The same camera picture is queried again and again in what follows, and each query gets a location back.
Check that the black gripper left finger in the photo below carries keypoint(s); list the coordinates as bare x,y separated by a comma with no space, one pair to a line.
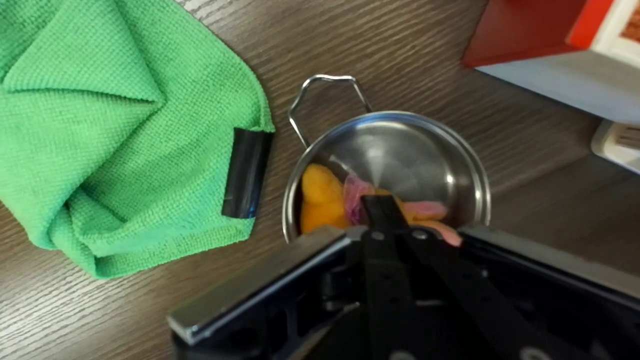
384,281

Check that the green microfiber cloth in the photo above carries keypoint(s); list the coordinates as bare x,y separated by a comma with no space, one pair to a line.
121,132

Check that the wooden drawer orange front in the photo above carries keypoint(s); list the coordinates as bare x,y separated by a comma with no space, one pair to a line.
533,40

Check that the small steel pot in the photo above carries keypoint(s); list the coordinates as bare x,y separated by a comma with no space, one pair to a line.
413,153

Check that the brown orange toy figure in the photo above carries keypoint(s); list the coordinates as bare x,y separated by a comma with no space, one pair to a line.
323,201

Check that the light wooden box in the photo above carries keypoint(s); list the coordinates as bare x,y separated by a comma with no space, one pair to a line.
617,143

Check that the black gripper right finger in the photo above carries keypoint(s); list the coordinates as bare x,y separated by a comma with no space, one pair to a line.
467,292

